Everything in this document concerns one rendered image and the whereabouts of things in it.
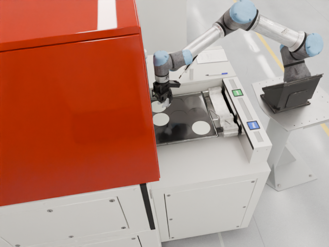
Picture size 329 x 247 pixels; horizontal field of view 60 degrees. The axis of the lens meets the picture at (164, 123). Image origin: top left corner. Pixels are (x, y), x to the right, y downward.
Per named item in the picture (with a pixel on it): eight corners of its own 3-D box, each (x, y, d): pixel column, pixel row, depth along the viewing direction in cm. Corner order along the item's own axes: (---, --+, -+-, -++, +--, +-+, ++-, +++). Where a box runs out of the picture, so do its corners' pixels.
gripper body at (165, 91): (152, 97, 154) (150, 80, 145) (163, 90, 158) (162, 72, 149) (161, 104, 150) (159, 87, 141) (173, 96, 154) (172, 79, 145)
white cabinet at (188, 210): (161, 247, 203) (151, 191, 143) (147, 142, 268) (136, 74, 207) (248, 232, 207) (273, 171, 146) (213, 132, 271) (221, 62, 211)
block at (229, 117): (220, 122, 162) (220, 119, 160) (218, 118, 164) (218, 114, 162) (233, 120, 162) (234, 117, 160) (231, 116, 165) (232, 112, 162)
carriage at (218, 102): (223, 137, 158) (224, 134, 156) (207, 94, 183) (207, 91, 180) (237, 135, 159) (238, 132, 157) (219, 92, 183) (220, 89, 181)
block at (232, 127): (223, 133, 157) (224, 129, 154) (222, 128, 159) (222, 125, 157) (237, 131, 157) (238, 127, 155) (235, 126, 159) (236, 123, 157)
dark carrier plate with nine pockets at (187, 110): (152, 144, 152) (152, 143, 152) (146, 101, 175) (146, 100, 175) (215, 135, 154) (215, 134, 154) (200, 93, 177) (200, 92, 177)
